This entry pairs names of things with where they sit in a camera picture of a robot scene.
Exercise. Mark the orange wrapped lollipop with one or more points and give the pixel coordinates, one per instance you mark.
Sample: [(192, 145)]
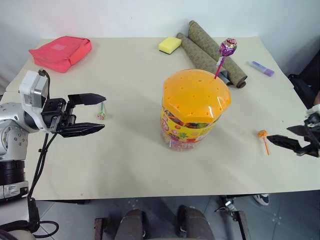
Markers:
[(262, 133)]

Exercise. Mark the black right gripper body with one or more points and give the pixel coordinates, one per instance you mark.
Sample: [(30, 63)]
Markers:
[(314, 137)]

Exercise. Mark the black metal stand frame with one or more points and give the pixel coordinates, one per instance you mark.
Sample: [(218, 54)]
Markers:
[(240, 220)]

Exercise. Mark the white and blue shoe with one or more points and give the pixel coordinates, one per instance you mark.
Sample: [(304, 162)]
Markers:
[(261, 199)]

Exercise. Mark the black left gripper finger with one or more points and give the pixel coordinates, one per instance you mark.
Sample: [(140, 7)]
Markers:
[(82, 128), (87, 98)]

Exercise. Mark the short rolled brown mat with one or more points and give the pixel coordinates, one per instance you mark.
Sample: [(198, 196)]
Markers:
[(195, 51)]

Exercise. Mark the purple highlighter pen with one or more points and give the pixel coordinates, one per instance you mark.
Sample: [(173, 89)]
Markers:
[(261, 68)]

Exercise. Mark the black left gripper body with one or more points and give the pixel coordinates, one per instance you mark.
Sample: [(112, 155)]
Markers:
[(56, 112)]

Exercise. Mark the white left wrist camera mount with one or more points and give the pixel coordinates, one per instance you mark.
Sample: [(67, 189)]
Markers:
[(28, 87)]

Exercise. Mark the brown block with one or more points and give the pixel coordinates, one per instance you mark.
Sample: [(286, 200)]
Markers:
[(100, 228)]

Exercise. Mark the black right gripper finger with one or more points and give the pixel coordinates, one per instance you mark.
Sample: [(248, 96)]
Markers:
[(285, 142), (298, 130)]

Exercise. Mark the long rolled brown mat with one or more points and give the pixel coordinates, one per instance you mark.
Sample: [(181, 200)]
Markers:
[(205, 37)]

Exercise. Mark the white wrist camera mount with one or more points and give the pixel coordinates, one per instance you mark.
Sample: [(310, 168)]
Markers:
[(316, 108), (28, 87)]

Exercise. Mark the dark rounded shape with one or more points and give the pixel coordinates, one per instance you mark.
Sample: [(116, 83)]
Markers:
[(131, 225), (195, 222)]

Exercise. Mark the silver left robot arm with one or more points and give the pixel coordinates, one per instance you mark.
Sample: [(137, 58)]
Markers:
[(10, 125)]

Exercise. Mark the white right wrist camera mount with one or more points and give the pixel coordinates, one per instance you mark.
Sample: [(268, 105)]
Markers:
[(316, 108)]

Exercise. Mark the candy jar with orange lid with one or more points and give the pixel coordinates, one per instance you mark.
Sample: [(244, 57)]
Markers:
[(195, 100)]

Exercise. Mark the green wrapped lollipop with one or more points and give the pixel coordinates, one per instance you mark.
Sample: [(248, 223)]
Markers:
[(100, 116)]

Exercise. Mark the yellow sponge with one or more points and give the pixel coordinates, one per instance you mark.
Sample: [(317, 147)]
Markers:
[(170, 45)]

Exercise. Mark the purple wrapped lollipop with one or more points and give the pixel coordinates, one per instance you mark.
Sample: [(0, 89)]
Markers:
[(228, 46)]

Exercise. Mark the red fabric pouch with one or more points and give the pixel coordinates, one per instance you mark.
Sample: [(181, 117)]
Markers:
[(60, 53)]

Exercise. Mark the black chair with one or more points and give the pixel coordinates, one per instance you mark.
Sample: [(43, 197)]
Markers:
[(305, 85)]

